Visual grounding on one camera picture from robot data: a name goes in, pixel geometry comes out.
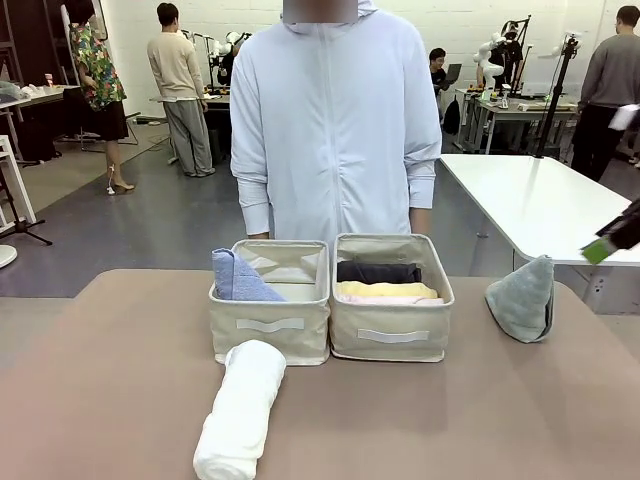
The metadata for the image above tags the beige fabric storage basket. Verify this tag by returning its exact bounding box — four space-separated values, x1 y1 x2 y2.
329 232 456 364
208 238 332 366

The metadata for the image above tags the white paper sheet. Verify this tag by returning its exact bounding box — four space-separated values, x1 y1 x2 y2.
610 103 640 132

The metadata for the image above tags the blue towel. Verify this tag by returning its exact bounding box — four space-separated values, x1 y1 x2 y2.
211 248 289 302

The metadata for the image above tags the black backpack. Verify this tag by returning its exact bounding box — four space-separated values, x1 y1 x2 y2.
442 97 462 136

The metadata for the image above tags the person's left forearm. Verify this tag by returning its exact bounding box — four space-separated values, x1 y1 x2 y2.
407 174 436 236

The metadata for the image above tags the grey towel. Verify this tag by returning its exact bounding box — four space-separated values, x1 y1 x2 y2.
484 254 555 345

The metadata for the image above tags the man in beige sweater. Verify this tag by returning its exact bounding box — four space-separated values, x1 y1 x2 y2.
146 2 217 179

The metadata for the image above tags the black tripod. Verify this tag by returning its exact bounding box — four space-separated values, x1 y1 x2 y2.
533 32 584 161

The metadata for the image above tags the yellow towel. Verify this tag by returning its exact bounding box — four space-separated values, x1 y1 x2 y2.
337 280 441 300

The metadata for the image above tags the white shelf frame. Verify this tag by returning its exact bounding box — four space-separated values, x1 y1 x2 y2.
0 134 37 227

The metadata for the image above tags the white table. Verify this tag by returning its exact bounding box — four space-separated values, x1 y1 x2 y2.
438 153 640 312

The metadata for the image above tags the person in light blue jacket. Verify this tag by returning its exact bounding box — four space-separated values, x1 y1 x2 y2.
229 0 444 239

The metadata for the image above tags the dark towel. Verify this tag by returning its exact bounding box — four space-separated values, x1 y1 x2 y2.
336 259 424 285

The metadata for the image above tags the black floor stand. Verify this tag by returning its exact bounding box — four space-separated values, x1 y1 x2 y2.
0 164 54 247

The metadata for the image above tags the pink towel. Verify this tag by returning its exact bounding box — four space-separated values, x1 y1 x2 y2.
335 293 444 307

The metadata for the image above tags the white rolled towel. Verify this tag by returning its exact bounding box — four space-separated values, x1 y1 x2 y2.
193 339 288 480

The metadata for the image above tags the person in floral shirt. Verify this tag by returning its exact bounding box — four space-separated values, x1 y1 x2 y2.
67 0 136 196

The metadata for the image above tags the person's right forearm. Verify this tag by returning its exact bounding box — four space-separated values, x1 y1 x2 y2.
238 177 272 239

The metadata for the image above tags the man in grey sweater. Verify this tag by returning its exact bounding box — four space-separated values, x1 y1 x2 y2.
569 4 640 184

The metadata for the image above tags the grey workbench table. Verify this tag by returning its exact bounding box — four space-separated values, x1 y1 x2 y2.
467 88 581 155

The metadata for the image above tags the seated man in black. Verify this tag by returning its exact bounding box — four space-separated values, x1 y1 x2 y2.
428 47 456 121

